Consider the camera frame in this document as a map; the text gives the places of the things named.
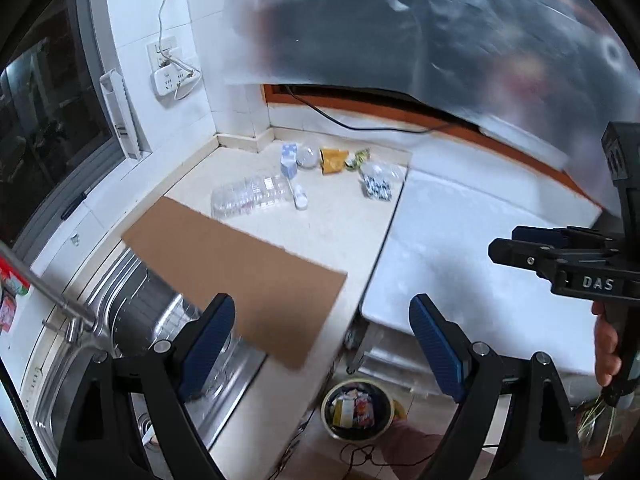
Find steel kitchen faucet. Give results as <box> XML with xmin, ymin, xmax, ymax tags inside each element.
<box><xmin>0</xmin><ymin>240</ymin><xmax>108</xmax><ymax>346</ymax></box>

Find green snack bag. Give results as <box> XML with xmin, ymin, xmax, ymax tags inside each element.
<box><xmin>345</xmin><ymin>147</ymin><xmax>372</xmax><ymax>172</ymax></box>

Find green leafy stalks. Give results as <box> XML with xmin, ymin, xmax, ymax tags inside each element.
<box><xmin>575</xmin><ymin>390</ymin><xmax>631</xmax><ymax>461</ymax></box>

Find thick black cable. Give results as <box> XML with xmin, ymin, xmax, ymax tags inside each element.
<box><xmin>285</xmin><ymin>85</ymin><xmax>451</xmax><ymax>135</ymax></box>

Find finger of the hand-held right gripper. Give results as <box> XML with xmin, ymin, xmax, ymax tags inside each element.
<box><xmin>488</xmin><ymin>238</ymin><xmax>563</xmax><ymax>286</ymax></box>
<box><xmin>511</xmin><ymin>226</ymin><xmax>601</xmax><ymax>251</ymax></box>

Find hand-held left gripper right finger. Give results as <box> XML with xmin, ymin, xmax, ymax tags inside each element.
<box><xmin>408</xmin><ymin>293</ymin><xmax>586</xmax><ymax>480</ymax></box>

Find white wall socket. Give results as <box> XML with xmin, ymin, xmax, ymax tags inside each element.
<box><xmin>146</xmin><ymin>36</ymin><xmax>180</xmax><ymax>68</ymax></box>

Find white plastic rack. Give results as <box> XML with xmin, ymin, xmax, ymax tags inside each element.
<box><xmin>99</xmin><ymin>71</ymin><xmax>142</xmax><ymax>160</ymax></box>

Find white cable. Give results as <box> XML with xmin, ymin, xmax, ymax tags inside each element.
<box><xmin>150</xmin><ymin>0</ymin><xmax>203</xmax><ymax>101</ymax></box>

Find round black trash bin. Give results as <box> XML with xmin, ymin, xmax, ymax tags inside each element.
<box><xmin>320</xmin><ymin>379</ymin><xmax>396</xmax><ymax>443</ymax></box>

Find clear plastic bottle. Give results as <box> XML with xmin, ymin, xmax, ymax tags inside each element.
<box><xmin>210</xmin><ymin>174</ymin><xmax>308</xmax><ymax>221</ymax></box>

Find stainless steel sink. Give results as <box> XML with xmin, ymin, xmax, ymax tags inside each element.
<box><xmin>20</xmin><ymin>240</ymin><xmax>266</xmax><ymax>480</ymax></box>

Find person's right hand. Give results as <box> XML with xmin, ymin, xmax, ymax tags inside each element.
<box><xmin>592</xmin><ymin>302</ymin><xmax>623</xmax><ymax>388</ymax></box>

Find brown wooden trim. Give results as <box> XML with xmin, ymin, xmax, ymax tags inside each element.
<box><xmin>262</xmin><ymin>82</ymin><xmax>606</xmax><ymax>213</ymax></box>

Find yellow paper box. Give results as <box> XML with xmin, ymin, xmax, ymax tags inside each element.
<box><xmin>331</xmin><ymin>395</ymin><xmax>357</xmax><ymax>429</ymax></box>

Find white power strip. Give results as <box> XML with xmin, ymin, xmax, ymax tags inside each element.
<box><xmin>151</xmin><ymin>55</ymin><xmax>203</xmax><ymax>97</ymax></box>

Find clear bag of packets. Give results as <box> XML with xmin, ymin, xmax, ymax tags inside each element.
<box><xmin>359</xmin><ymin>160</ymin><xmax>407</xmax><ymax>202</ymax></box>

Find thin black floor cable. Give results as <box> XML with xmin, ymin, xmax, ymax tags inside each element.
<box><xmin>270</xmin><ymin>420</ymin><xmax>451</xmax><ymax>480</ymax></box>

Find blue and white carton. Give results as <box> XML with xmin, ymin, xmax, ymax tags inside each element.
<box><xmin>280</xmin><ymin>142</ymin><xmax>300</xmax><ymax>180</ymax></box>

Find dark glass window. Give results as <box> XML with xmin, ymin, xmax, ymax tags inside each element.
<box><xmin>0</xmin><ymin>0</ymin><xmax>151</xmax><ymax>261</ymax></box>

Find brown cardboard sheet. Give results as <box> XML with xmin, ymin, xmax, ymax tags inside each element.
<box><xmin>121</xmin><ymin>196</ymin><xmax>348</xmax><ymax>373</ymax></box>

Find pink snack packet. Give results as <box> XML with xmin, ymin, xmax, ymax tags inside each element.
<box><xmin>354</xmin><ymin>394</ymin><xmax>377</xmax><ymax>427</ymax></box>

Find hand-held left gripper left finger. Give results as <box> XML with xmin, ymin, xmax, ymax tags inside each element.
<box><xmin>57</xmin><ymin>292</ymin><xmax>237</xmax><ymax>480</ymax></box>

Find white storage table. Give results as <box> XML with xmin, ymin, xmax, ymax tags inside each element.
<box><xmin>345</xmin><ymin>162</ymin><xmax>616</xmax><ymax>401</ymax></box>

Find translucent plastic film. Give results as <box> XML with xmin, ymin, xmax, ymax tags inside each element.
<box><xmin>222</xmin><ymin>0</ymin><xmax>640</xmax><ymax>206</ymax></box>

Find yellow snack bag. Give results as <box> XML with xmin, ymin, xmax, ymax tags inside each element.
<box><xmin>319</xmin><ymin>146</ymin><xmax>349</xmax><ymax>176</ymax></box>

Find red packet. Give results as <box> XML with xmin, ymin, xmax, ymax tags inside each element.
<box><xmin>0</xmin><ymin>255</ymin><xmax>32</xmax><ymax>296</ymax></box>

